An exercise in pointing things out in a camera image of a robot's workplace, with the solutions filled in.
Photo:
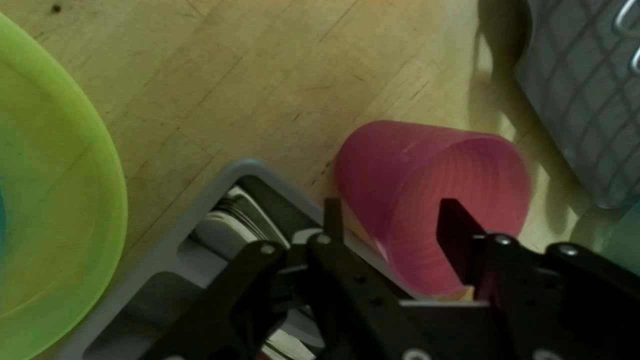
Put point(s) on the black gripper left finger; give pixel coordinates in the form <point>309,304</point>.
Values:
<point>313,300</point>

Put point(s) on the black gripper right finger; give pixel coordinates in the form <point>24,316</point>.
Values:
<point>566,300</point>

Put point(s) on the pink plastic cup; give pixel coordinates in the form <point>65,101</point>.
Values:
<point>413,180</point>

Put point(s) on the teal plastic cup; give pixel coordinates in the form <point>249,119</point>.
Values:
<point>622,240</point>

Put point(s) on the steel dish rack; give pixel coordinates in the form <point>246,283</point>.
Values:
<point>587,101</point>

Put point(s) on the green plastic plate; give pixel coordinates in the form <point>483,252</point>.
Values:
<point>61,200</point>

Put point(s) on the grey cutlery tray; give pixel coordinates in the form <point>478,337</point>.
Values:
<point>166,242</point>

